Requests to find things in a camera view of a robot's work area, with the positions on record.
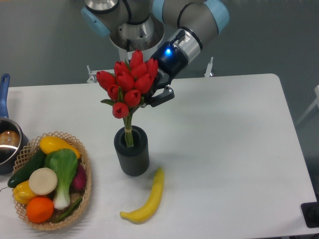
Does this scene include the red tulip bouquet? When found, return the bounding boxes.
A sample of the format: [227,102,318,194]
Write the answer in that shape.
[98,50,158,147]

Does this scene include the green chili pepper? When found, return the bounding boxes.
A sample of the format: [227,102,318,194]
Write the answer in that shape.
[52,197,82,223]

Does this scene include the yellow banana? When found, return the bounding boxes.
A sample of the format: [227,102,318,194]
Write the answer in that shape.
[120,167,165,224]

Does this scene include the yellow squash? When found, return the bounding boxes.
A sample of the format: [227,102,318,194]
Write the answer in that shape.
[39,136,81,159]

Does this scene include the beige round bun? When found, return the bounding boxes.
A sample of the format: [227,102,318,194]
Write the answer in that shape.
[28,168,58,195]

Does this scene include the yellow bell pepper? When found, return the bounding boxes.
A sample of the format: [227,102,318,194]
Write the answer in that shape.
[12,180,37,205]

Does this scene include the green cucumber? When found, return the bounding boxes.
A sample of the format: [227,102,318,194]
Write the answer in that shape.
[7,149,46,188]

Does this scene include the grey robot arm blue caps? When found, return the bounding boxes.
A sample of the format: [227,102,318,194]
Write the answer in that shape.
[81,0,229,107]

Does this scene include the green bok choy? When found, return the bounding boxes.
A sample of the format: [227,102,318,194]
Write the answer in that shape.
[44,149,78,210]

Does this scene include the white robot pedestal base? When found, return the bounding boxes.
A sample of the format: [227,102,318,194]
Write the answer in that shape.
[87,56,214,83]

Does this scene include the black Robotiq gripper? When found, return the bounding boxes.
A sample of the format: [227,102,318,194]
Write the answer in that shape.
[145,41,188,107]

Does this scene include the orange fruit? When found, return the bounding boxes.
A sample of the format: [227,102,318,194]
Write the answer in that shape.
[26,196,54,223]

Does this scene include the white furniture leg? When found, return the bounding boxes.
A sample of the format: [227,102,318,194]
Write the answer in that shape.
[296,85,319,126]

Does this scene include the woven wicker basket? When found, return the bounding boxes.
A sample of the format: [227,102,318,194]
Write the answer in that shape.
[13,131,92,231]

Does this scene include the blue handled saucepan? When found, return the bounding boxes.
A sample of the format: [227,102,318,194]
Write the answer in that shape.
[0,74,28,175]

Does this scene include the dark grey ribbed vase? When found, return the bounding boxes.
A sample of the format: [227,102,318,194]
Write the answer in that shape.
[114,125,150,176]

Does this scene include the black device at table edge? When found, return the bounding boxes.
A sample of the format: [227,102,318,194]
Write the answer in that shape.
[301,202,319,228]

